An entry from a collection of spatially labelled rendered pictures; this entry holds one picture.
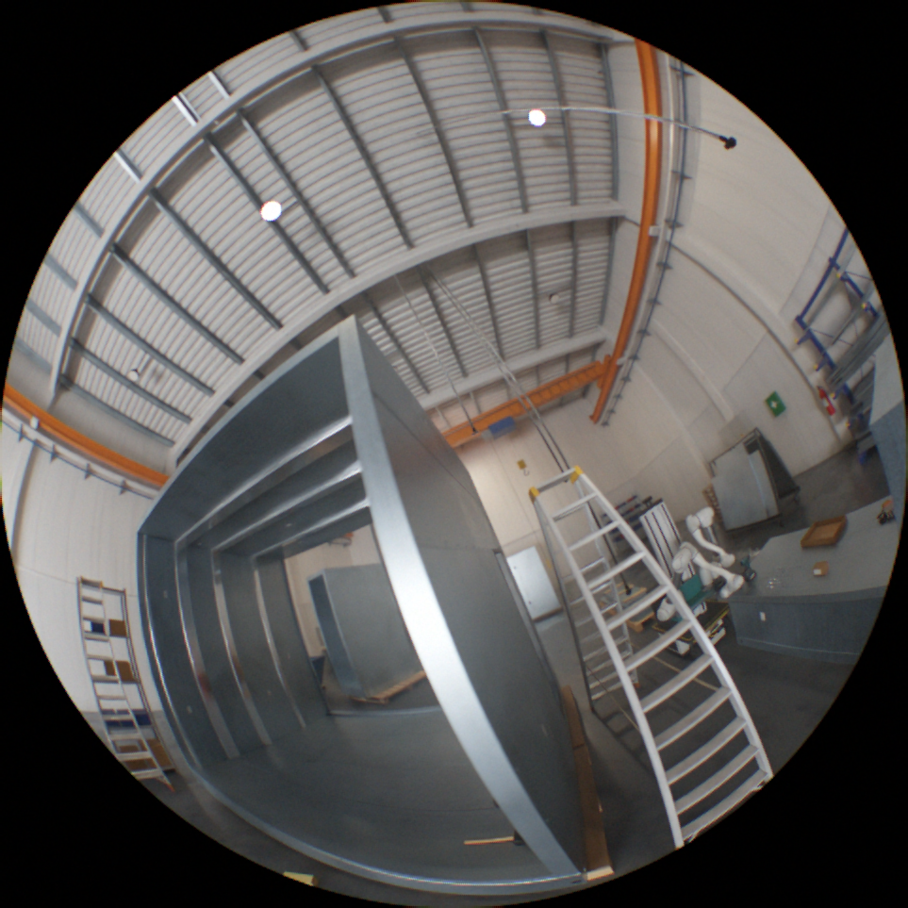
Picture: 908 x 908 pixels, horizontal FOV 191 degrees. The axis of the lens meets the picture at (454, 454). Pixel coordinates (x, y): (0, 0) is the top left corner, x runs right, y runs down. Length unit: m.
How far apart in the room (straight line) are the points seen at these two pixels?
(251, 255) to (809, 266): 10.20
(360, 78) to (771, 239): 7.43
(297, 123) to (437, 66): 2.63
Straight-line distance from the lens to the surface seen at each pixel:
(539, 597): 8.31
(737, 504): 5.92
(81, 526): 9.02
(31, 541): 9.02
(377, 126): 6.27
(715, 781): 1.80
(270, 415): 1.73
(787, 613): 2.66
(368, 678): 6.17
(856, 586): 2.23
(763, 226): 6.63
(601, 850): 2.01
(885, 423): 1.40
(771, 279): 6.68
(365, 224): 6.39
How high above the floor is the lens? 1.96
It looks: 26 degrees up
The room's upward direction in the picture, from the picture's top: 23 degrees counter-clockwise
